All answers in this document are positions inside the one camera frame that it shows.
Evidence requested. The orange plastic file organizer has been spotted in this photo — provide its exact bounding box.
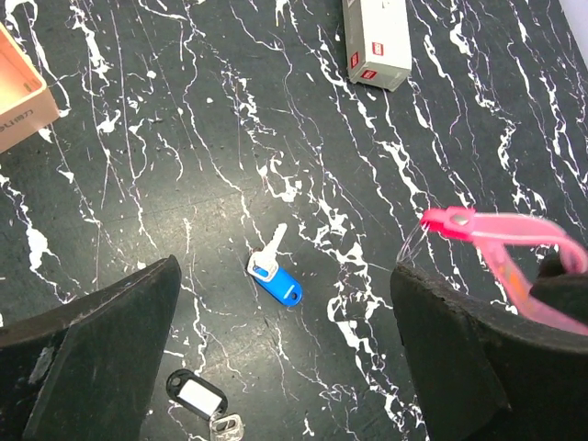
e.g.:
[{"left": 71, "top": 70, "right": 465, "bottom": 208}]
[{"left": 0, "top": 25, "right": 59, "bottom": 153}]

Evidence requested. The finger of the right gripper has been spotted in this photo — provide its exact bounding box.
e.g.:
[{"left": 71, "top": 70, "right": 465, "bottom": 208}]
[{"left": 530, "top": 253, "right": 587, "bottom": 312}]

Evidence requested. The key with black tag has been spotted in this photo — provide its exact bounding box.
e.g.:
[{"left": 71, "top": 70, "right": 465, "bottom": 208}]
[{"left": 165, "top": 368, "right": 244, "bottom": 441}]

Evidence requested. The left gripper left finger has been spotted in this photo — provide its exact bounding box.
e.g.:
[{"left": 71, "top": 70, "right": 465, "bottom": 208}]
[{"left": 1, "top": 255, "right": 181, "bottom": 440}]

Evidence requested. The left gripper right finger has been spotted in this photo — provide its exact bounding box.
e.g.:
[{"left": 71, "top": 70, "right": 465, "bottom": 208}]
[{"left": 390, "top": 264, "right": 587, "bottom": 440}]

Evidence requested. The white cardboard box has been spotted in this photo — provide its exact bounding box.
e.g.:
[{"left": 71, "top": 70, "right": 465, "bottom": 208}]
[{"left": 342, "top": 0, "right": 413, "bottom": 92}]

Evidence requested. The pink strap keyring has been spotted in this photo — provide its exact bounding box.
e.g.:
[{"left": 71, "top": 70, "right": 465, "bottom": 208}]
[{"left": 397, "top": 206, "right": 587, "bottom": 335}]

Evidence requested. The key with blue tag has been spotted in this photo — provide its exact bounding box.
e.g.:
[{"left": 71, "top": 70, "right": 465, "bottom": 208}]
[{"left": 247, "top": 223, "right": 303, "bottom": 307}]

